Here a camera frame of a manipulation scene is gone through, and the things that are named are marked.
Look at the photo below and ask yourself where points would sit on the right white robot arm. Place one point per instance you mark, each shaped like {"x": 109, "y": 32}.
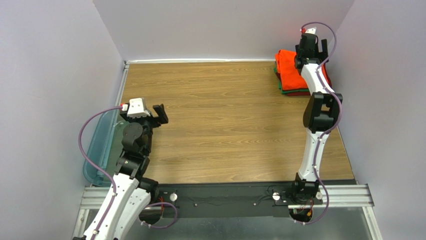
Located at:
{"x": 320, "y": 117}

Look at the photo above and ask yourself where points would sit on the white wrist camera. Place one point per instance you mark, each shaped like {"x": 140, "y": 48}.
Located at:
{"x": 137, "y": 107}
{"x": 311, "y": 30}

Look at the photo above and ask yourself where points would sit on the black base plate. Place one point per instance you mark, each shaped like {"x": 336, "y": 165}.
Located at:
{"x": 279, "y": 199}

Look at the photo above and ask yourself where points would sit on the folded maroon t-shirt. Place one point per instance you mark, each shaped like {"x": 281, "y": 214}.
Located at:
{"x": 325, "y": 73}

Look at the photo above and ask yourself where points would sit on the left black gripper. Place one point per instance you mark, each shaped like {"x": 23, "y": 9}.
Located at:
{"x": 155, "y": 117}

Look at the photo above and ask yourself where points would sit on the folded red t-shirt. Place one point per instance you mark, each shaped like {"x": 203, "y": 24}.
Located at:
{"x": 298, "y": 93}

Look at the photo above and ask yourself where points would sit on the orange t-shirt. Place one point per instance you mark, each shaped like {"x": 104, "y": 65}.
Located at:
{"x": 290, "y": 77}

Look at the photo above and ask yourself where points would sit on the aluminium frame rail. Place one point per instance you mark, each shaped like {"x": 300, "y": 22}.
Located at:
{"x": 340, "y": 196}

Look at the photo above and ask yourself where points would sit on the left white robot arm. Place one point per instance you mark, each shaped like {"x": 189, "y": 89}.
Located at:
{"x": 130, "y": 191}

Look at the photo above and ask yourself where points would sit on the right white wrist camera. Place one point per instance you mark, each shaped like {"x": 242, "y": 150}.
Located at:
{"x": 311, "y": 30}

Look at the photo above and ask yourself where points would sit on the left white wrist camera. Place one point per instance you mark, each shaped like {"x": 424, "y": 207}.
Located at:
{"x": 137, "y": 107}

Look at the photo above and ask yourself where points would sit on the clear blue plastic bin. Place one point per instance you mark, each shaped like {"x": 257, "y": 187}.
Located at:
{"x": 105, "y": 148}

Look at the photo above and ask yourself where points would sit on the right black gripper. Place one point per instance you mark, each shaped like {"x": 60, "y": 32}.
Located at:
{"x": 322, "y": 49}

